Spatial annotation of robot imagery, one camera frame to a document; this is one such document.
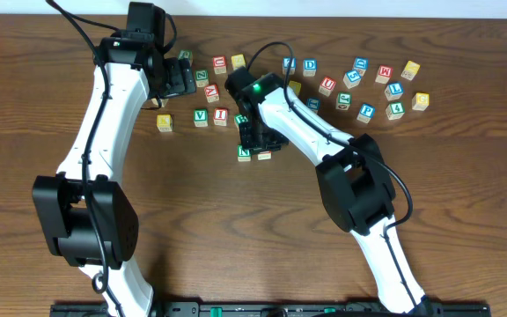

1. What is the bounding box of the yellow O block right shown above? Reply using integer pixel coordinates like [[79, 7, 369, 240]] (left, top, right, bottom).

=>
[[288, 80, 302, 97]]

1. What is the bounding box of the green B block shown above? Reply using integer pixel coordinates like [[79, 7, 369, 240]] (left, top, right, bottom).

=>
[[234, 114, 248, 129]]

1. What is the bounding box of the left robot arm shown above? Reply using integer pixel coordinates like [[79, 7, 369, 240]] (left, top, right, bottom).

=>
[[32, 2, 196, 316]]

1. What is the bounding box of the blue 5 block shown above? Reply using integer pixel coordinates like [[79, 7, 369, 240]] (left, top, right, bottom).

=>
[[343, 70, 362, 89]]

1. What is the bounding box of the blue P block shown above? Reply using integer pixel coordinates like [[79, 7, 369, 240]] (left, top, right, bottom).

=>
[[356, 103, 375, 124]]

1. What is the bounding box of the green N block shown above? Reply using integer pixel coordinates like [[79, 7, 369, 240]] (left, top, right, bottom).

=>
[[237, 145, 252, 162]]

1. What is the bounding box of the red u block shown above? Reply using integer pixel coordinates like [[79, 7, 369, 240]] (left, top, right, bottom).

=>
[[319, 77, 336, 97], [212, 55, 227, 75]]

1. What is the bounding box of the red A block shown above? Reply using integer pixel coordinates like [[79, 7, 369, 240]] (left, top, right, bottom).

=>
[[204, 84, 219, 103]]

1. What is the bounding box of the red M block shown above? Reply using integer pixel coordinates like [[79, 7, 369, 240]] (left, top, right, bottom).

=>
[[375, 65, 393, 84]]

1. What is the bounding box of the green block centre right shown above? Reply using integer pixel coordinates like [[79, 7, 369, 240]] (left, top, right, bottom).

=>
[[335, 92, 352, 111]]

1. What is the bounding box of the red I block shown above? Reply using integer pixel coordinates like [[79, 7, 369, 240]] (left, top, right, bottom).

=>
[[213, 108, 229, 126]]

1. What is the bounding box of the blue 2 block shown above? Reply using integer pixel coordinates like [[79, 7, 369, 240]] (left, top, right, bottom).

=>
[[283, 57, 297, 75]]

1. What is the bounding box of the green block top left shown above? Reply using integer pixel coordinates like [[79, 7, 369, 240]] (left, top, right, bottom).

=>
[[178, 49, 193, 64]]

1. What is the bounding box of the blue d block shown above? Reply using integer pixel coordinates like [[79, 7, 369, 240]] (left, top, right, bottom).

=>
[[303, 59, 318, 77], [353, 56, 369, 77]]

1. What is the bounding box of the green Z block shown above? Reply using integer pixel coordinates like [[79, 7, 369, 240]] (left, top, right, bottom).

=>
[[195, 70, 209, 87]]

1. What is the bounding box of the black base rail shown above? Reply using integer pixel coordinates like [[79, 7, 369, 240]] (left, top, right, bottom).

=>
[[49, 299, 492, 317]]

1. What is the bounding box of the blue L block right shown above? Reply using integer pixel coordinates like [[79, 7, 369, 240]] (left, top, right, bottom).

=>
[[385, 82, 404, 101]]

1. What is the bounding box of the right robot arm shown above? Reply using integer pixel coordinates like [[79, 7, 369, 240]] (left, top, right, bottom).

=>
[[224, 67, 425, 314]]

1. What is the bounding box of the yellow K block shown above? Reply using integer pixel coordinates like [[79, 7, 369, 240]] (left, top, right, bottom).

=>
[[156, 114, 173, 132]]

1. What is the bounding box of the green 4 block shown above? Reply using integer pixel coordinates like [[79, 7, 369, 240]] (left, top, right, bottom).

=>
[[386, 102, 406, 120]]

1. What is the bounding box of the red E block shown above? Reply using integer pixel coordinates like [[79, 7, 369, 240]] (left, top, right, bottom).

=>
[[257, 151, 272, 160]]

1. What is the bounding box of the yellow G block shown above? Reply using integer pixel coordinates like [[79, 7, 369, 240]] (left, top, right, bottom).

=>
[[412, 92, 430, 111]]

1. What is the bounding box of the yellow block top right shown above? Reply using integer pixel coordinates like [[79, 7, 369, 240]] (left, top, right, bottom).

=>
[[401, 60, 421, 81]]

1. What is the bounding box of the green V block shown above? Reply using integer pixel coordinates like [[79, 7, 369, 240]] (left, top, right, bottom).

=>
[[193, 109, 209, 128]]

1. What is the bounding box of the blue D block right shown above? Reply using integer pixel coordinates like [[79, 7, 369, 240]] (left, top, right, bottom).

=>
[[353, 56, 369, 77]]

